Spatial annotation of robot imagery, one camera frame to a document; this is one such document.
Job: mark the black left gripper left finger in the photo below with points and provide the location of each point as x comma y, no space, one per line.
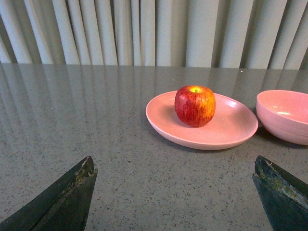
63,206

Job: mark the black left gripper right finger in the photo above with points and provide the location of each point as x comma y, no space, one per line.
284,197

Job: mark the pink bowl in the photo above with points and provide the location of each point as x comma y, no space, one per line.
284,114

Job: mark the red yellow apple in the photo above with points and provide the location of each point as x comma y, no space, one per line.
195,105

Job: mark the pink shallow plate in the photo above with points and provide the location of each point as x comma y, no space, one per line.
232,124

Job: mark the grey pleated curtain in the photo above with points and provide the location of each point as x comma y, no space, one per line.
260,34

